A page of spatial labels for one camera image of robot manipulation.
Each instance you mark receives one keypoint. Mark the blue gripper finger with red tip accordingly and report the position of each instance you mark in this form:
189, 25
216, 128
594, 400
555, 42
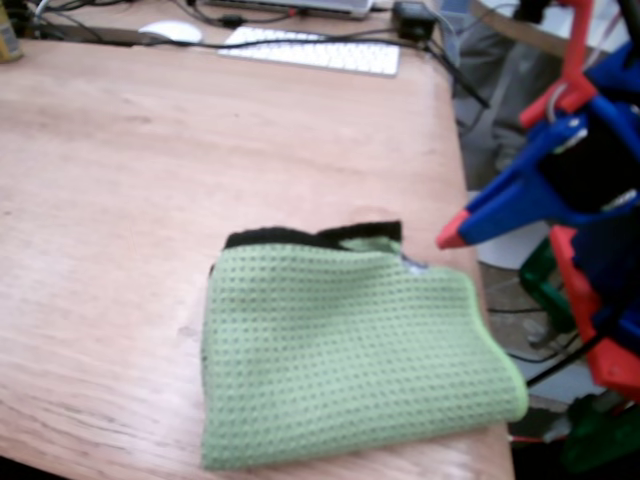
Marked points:
505, 220

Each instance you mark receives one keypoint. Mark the yellow can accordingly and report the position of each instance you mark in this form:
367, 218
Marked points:
10, 35

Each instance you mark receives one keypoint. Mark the green table clamp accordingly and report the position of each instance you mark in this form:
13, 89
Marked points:
595, 450
542, 285

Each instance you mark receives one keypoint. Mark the green microfiber cloth black hem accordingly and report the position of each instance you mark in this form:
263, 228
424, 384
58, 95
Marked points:
350, 350

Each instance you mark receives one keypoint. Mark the black power adapter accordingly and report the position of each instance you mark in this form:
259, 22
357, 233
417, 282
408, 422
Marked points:
412, 22

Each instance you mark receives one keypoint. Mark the white round pedestal table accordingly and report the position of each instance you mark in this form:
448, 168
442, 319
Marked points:
505, 250

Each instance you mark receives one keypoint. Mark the white keyboard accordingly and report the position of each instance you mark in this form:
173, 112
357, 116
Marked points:
320, 52

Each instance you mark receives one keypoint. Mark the grey duct tape piece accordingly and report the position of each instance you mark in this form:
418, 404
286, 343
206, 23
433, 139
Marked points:
414, 264

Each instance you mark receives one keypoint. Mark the red camera mount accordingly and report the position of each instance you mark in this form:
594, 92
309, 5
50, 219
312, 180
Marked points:
575, 65

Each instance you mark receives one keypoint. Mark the person in grey trousers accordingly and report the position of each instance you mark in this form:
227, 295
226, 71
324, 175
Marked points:
500, 90

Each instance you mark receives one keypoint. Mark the red robot base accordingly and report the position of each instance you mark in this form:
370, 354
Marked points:
585, 300

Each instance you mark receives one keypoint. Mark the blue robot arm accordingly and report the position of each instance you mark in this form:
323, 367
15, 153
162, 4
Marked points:
610, 270

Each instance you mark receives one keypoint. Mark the white computer mouse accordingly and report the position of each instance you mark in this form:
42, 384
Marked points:
172, 31

